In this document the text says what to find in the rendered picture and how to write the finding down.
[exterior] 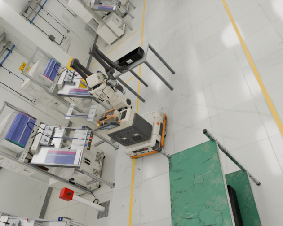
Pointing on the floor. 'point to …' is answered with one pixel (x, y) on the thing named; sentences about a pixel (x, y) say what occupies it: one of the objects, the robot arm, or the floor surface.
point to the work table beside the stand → (148, 67)
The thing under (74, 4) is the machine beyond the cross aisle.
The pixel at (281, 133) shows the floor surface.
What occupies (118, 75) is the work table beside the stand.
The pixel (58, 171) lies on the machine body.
